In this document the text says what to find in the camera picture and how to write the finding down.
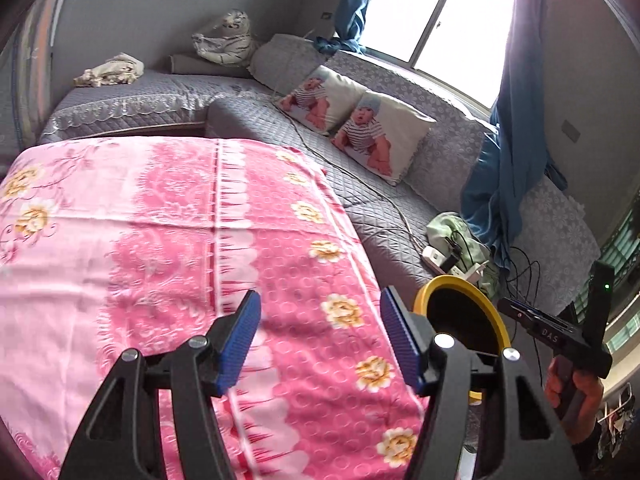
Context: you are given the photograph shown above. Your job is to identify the yellow bin with black liner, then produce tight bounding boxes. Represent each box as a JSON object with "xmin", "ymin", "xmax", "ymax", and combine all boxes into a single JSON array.
[{"xmin": 413, "ymin": 274, "xmax": 512, "ymax": 403}]

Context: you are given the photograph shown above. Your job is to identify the person's right forearm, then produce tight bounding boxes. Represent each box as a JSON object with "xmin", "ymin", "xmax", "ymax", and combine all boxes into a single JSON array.
[{"xmin": 565, "ymin": 420, "xmax": 621, "ymax": 480}]

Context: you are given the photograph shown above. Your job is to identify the striped cloth covered wardrobe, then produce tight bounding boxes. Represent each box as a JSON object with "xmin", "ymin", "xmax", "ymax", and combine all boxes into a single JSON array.
[{"xmin": 10, "ymin": 0, "xmax": 81, "ymax": 146}]

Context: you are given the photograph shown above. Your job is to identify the large window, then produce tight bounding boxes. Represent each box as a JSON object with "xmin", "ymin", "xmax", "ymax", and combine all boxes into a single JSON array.
[{"xmin": 360, "ymin": 0, "xmax": 518, "ymax": 111}]

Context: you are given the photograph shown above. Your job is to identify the grey quilted corner sofa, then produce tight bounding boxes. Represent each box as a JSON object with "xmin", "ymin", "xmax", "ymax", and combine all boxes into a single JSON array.
[{"xmin": 37, "ymin": 34, "xmax": 601, "ymax": 321}]

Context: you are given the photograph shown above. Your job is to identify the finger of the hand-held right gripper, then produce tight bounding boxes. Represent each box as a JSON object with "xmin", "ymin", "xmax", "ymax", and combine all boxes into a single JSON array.
[{"xmin": 497, "ymin": 297, "xmax": 538, "ymax": 329}]

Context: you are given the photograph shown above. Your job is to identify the baby print pillow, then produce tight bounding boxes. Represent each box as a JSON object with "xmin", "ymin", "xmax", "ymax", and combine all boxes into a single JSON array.
[
  {"xmin": 272, "ymin": 65, "xmax": 368, "ymax": 136},
  {"xmin": 331, "ymin": 90, "xmax": 437, "ymax": 187}
]

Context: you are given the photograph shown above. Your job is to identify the thin white cable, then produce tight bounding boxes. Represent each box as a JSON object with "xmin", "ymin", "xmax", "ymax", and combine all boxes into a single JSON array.
[{"xmin": 270, "ymin": 87, "xmax": 441, "ymax": 261}]

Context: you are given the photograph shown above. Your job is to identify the white power strip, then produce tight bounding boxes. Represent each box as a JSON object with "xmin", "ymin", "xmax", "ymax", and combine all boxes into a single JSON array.
[{"xmin": 421, "ymin": 245, "xmax": 461, "ymax": 273}]

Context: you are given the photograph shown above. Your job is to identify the person's right hand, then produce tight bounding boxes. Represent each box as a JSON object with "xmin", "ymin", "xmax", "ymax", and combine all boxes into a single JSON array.
[{"xmin": 544, "ymin": 357, "xmax": 606, "ymax": 443}]

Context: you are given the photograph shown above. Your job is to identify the glass door with green frame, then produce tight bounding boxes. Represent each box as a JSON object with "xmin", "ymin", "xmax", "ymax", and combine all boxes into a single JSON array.
[{"xmin": 575, "ymin": 205, "xmax": 640, "ymax": 361}]

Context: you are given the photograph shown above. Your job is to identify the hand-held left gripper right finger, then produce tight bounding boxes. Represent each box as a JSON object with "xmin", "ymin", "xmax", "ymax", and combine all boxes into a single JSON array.
[{"xmin": 379, "ymin": 286, "xmax": 583, "ymax": 480}]

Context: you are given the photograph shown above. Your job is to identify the long blue curtain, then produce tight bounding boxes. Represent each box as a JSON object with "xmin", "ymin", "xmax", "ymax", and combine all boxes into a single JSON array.
[{"xmin": 460, "ymin": 0, "xmax": 568, "ymax": 271}]

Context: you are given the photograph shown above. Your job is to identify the pink floral blanket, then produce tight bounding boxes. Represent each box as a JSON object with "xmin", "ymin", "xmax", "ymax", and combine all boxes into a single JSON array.
[{"xmin": 0, "ymin": 135, "xmax": 436, "ymax": 480}]

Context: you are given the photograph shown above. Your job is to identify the white tiger plush toy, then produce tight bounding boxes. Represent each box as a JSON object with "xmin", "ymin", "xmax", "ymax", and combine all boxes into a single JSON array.
[{"xmin": 191, "ymin": 8, "xmax": 258, "ymax": 68}]

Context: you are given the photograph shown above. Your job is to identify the light green cloth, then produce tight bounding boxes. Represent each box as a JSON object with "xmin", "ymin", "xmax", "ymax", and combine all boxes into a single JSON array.
[{"xmin": 426, "ymin": 212, "xmax": 501, "ymax": 296}]

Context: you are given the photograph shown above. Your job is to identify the tangled black cables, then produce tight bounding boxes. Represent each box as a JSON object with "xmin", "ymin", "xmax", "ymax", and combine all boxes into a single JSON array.
[{"xmin": 450, "ymin": 230, "xmax": 551, "ymax": 311}]

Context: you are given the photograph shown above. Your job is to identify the crumpled beige cloth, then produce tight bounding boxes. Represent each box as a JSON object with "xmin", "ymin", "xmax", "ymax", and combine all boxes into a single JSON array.
[{"xmin": 73, "ymin": 52, "xmax": 145, "ymax": 87}]

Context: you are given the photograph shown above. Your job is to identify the short blue curtain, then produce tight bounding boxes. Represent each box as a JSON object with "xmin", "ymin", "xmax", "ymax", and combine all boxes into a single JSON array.
[{"xmin": 312, "ymin": 0, "xmax": 386, "ymax": 56}]

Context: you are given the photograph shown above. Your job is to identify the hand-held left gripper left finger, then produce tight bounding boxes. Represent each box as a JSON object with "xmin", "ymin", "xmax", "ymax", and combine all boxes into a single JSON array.
[{"xmin": 59, "ymin": 289, "xmax": 262, "ymax": 480}]

